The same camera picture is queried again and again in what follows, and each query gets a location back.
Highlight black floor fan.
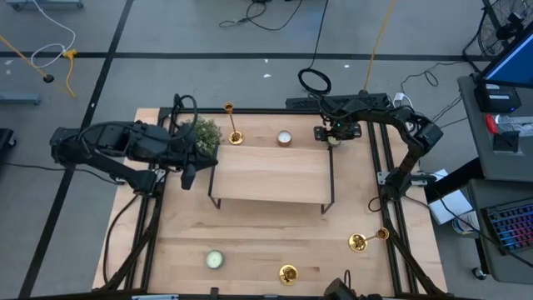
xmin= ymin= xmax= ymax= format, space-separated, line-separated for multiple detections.
xmin=462 ymin=0 xmax=533 ymax=63

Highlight grey cart base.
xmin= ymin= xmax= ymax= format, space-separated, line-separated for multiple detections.
xmin=6 ymin=0 xmax=84 ymax=12

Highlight tall brass candlestick holder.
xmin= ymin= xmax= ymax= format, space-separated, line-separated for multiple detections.
xmin=223 ymin=101 xmax=246 ymax=147

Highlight black desk printer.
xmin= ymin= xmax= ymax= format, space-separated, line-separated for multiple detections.
xmin=473 ymin=82 xmax=522 ymax=114

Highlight black table cable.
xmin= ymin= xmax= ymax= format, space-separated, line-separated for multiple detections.
xmin=368 ymin=195 xmax=395 ymax=213
xmin=102 ymin=193 xmax=141 ymax=284

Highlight white paper box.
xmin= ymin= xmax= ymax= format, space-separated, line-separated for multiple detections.
xmin=427 ymin=168 xmax=475 ymax=226

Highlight yellow extension cord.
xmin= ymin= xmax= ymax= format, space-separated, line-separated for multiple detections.
xmin=62 ymin=48 xmax=79 ymax=99

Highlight grey rolling cart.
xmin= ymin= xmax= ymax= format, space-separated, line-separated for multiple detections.
xmin=466 ymin=178 xmax=533 ymax=287

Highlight wooden riser shelf black legs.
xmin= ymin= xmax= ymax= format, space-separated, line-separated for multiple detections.
xmin=207 ymin=143 xmax=336 ymax=216

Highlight yellow hanging cable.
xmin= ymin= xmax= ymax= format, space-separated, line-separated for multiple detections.
xmin=0 ymin=33 xmax=55 ymax=84
xmin=362 ymin=0 xmax=396 ymax=93

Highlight rainbow backlit keyboard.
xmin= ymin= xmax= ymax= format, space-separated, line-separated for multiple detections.
xmin=482 ymin=198 xmax=533 ymax=255

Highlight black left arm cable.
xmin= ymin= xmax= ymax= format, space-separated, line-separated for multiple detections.
xmin=172 ymin=92 xmax=199 ymax=141

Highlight grey floor bar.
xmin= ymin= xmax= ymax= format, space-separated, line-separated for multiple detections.
xmin=0 ymin=92 xmax=42 ymax=106

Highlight blue-lit computer monitor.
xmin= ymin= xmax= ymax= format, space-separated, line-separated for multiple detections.
xmin=476 ymin=24 xmax=533 ymax=88

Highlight white power adapter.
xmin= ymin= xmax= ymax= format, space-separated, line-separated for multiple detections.
xmin=392 ymin=92 xmax=414 ymax=110

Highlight black coiled floor cable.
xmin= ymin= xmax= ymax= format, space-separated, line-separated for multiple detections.
xmin=296 ymin=0 xmax=334 ymax=96

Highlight black floor cable tangle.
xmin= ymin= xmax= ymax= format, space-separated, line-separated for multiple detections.
xmin=218 ymin=0 xmax=305 ymax=33

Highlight small black desk box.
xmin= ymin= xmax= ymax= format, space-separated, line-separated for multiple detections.
xmin=492 ymin=130 xmax=521 ymax=153

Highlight medium brass candlestick holder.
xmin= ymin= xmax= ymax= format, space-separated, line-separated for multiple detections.
xmin=347 ymin=227 xmax=391 ymax=254

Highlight thin black floor cable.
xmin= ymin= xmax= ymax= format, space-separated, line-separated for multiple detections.
xmin=0 ymin=161 xmax=126 ymax=185

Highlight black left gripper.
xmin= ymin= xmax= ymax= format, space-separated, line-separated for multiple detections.
xmin=157 ymin=124 xmax=221 ymax=191

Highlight grey desk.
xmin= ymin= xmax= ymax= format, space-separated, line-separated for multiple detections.
xmin=456 ymin=73 xmax=533 ymax=183

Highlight black bulky object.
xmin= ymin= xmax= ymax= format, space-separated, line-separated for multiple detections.
xmin=323 ymin=277 xmax=384 ymax=300

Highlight black diagonal bar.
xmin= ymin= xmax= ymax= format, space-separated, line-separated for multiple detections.
xmin=424 ymin=157 xmax=485 ymax=205

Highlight white floor cable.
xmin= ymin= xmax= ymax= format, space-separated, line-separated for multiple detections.
xmin=30 ymin=0 xmax=77 ymax=70

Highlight black floor object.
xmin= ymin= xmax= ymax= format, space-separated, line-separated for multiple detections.
xmin=0 ymin=127 xmax=17 ymax=150

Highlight black looped floor cables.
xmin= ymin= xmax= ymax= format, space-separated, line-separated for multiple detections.
xmin=399 ymin=61 xmax=470 ymax=130

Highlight green potted plant black pot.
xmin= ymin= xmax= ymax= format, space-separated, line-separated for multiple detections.
xmin=185 ymin=116 xmax=223 ymax=158

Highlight clear plastic bag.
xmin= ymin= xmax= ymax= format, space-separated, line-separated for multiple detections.
xmin=497 ymin=114 xmax=533 ymax=135

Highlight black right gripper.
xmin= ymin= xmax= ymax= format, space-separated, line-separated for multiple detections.
xmin=313 ymin=119 xmax=362 ymax=143

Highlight blue white round tub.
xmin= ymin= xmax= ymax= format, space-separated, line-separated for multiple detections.
xmin=451 ymin=210 xmax=481 ymax=235

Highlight short brass candlestick holder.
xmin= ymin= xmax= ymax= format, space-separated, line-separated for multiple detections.
xmin=278 ymin=263 xmax=300 ymax=287

